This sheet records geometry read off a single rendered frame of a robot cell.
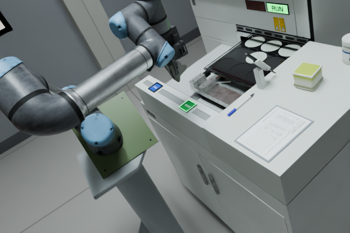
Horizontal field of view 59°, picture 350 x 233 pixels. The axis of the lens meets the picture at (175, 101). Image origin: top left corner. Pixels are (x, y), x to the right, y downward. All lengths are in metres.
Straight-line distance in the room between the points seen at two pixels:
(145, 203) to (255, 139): 0.75
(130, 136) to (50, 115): 0.64
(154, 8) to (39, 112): 0.49
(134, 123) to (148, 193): 0.38
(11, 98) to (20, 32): 2.61
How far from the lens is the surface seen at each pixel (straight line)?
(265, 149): 0.99
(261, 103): 1.16
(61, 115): 0.79
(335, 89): 1.18
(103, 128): 1.16
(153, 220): 1.70
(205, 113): 1.20
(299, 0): 1.40
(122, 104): 1.41
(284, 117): 1.08
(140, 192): 1.53
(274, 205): 1.12
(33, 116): 0.79
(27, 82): 0.83
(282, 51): 1.54
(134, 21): 0.97
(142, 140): 1.37
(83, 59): 3.55
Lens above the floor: 1.70
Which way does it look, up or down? 34 degrees down
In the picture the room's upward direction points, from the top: 24 degrees counter-clockwise
